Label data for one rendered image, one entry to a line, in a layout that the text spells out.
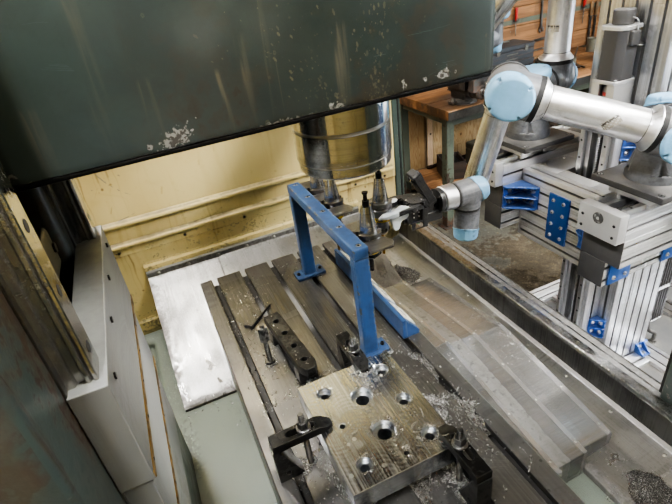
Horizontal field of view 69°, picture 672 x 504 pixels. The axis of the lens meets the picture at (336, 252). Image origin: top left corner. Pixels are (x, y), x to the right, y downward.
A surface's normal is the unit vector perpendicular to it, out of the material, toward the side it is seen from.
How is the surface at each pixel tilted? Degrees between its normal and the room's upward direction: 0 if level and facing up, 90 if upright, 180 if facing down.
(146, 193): 89
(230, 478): 0
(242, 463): 0
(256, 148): 90
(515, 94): 88
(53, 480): 90
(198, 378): 24
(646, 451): 17
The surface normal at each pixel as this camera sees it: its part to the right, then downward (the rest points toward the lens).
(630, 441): -0.38, -0.72
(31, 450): 0.93, 0.09
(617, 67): -0.35, 0.52
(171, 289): 0.06, -0.59
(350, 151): 0.11, 0.50
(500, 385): -0.07, -0.78
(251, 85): 0.40, 0.44
